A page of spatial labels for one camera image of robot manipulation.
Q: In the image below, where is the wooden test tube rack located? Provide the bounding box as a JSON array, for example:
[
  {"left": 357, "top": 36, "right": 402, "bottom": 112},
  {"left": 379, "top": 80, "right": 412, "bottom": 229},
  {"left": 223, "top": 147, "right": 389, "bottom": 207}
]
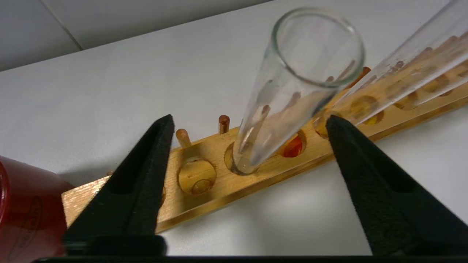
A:
[{"left": 61, "top": 32, "right": 468, "bottom": 234}]

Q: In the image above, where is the test tube with orange-red liquid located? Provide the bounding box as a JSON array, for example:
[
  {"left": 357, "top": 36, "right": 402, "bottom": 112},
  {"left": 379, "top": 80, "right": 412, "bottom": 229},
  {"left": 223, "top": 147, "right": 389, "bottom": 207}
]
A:
[{"left": 280, "top": 0, "right": 468, "bottom": 158}]

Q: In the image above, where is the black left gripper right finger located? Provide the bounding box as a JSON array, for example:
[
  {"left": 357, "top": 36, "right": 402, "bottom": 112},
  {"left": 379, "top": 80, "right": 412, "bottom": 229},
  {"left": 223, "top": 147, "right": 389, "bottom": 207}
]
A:
[{"left": 325, "top": 114, "right": 468, "bottom": 256}]

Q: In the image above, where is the dark red cup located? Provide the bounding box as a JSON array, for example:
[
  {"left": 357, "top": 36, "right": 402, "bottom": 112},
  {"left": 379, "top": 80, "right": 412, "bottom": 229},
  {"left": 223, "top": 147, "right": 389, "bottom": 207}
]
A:
[{"left": 0, "top": 155, "right": 74, "bottom": 263}]

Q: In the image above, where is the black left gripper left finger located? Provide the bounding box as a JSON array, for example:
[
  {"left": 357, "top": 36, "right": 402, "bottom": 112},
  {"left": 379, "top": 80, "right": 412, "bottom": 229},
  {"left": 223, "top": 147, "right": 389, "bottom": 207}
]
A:
[{"left": 63, "top": 114, "right": 175, "bottom": 252}]

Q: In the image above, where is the test tube with yellow liquid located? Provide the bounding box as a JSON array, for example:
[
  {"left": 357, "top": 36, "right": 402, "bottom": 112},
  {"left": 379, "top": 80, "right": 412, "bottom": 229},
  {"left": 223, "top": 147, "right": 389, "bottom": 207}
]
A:
[{"left": 360, "top": 108, "right": 385, "bottom": 125}]

